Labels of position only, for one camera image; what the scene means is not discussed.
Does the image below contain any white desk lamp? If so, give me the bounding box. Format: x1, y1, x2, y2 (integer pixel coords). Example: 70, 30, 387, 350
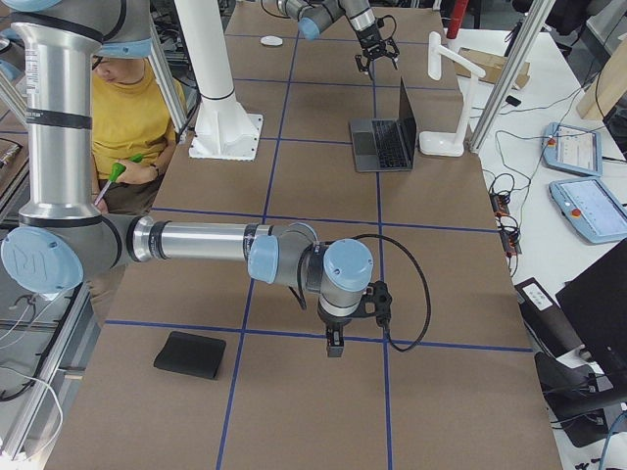
417, 30, 487, 159

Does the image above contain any grey laptop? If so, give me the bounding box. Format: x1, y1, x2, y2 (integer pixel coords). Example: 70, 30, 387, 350
349, 80, 416, 172

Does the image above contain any small black square device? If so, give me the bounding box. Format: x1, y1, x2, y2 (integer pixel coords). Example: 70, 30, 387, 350
506, 96, 521, 107

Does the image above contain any blue teach pendant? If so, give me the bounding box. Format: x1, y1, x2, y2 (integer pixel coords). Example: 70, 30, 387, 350
541, 121, 603, 176
549, 176, 626, 244

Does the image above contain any blue teach pendant near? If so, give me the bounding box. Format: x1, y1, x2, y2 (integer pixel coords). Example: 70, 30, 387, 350
549, 176, 626, 244

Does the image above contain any red cylinder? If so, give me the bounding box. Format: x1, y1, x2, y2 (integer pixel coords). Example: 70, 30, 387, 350
446, 0, 469, 39

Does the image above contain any blue teach pendant far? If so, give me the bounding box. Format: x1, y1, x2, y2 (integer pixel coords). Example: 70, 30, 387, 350
541, 121, 603, 176

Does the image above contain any green handled tool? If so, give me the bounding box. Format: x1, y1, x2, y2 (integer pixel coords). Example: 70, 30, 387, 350
94, 163, 126, 206

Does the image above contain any black monitor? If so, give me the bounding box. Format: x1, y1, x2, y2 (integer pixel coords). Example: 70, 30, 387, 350
556, 241, 626, 381

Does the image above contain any person in yellow shirt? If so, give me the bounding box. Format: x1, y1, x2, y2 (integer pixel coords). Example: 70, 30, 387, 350
91, 56, 177, 216

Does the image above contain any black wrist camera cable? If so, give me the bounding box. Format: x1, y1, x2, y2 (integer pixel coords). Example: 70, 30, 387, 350
350, 233, 433, 353

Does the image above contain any aluminium frame post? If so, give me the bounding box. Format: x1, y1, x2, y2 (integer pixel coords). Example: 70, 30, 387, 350
468, 0, 555, 154

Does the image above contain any orange usb hub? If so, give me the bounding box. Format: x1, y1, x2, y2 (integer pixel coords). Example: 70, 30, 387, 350
490, 194, 510, 217

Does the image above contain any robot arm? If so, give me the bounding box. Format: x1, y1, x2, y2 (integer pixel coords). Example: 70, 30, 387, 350
275, 0, 400, 76
1, 1, 372, 356

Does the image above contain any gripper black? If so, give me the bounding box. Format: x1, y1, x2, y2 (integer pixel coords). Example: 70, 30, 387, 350
318, 312, 351, 358
355, 29, 400, 78

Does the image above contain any cardboard box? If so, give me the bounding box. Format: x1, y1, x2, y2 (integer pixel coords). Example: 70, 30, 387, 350
458, 47, 530, 90

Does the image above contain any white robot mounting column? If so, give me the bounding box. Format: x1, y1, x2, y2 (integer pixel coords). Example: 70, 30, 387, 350
175, 0, 264, 162

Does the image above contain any black mouse pad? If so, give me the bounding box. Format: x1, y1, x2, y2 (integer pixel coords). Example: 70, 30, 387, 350
153, 331, 226, 380

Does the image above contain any white computer mouse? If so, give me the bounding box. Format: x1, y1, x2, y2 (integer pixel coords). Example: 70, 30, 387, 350
260, 35, 283, 47

